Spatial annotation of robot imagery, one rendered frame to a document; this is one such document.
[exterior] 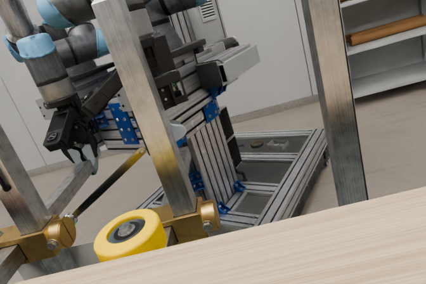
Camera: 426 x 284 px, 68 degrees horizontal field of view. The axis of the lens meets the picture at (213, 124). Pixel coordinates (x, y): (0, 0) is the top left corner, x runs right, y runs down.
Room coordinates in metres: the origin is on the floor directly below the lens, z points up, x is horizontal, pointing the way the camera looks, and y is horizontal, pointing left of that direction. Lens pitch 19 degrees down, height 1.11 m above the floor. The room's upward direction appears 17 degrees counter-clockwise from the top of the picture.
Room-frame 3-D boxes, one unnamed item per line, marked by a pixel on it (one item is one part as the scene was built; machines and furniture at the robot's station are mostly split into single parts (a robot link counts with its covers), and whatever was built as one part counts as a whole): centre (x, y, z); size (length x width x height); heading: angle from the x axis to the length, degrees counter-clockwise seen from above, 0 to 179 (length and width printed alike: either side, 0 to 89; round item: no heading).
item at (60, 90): (0.78, 0.34, 1.05); 0.08 x 0.08 x 0.05
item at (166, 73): (0.54, 0.08, 1.04); 0.09 x 0.08 x 0.12; 104
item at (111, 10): (0.44, 0.08, 0.93); 0.04 x 0.04 x 0.48; 84
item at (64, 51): (0.88, 0.36, 1.12); 0.11 x 0.11 x 0.08; 25
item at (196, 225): (0.45, 0.10, 0.81); 0.14 x 0.06 x 0.05; 84
